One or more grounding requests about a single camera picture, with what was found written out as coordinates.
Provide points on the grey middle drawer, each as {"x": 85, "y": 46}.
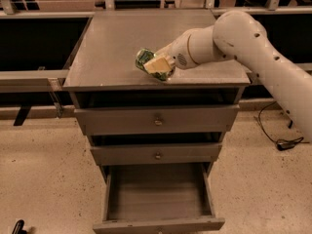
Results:
{"x": 145, "y": 153}

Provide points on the grey open bottom drawer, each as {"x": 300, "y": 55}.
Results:
{"x": 158, "y": 199}

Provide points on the grey metal rail left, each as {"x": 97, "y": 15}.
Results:
{"x": 32, "y": 81}

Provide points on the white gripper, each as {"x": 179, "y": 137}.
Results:
{"x": 175, "y": 54}

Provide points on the grey top drawer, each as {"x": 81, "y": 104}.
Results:
{"x": 140, "y": 120}

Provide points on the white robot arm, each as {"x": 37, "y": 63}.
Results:
{"x": 237, "y": 35}

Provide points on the black object bottom left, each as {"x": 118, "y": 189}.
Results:
{"x": 18, "y": 228}

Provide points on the grey drawer cabinet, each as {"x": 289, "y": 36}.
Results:
{"x": 103, "y": 73}

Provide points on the brass top drawer knob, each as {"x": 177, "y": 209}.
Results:
{"x": 158, "y": 122}

